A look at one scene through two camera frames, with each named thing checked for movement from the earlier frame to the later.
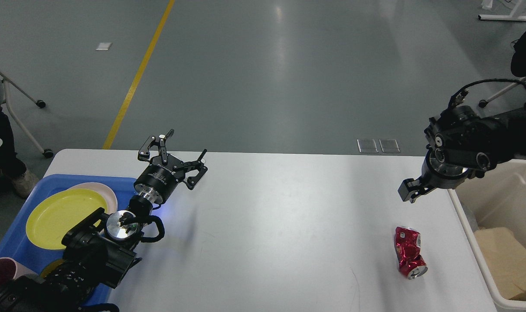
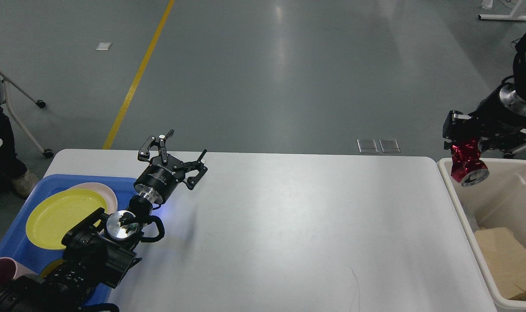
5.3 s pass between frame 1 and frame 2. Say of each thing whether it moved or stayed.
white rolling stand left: stayed
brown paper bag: stayed
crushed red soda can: moved
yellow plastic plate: stayed
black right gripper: moved
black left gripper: stayed
